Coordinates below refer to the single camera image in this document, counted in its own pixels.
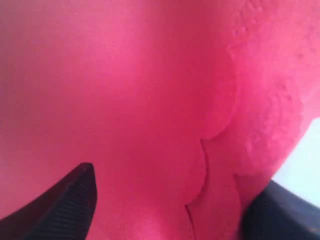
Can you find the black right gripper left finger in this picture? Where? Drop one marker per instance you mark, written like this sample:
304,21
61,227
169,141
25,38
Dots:
64,212

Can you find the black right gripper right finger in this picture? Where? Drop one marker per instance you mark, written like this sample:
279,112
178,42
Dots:
278,214

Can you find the red scalloped table cloth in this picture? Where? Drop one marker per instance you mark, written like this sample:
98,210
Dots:
186,108

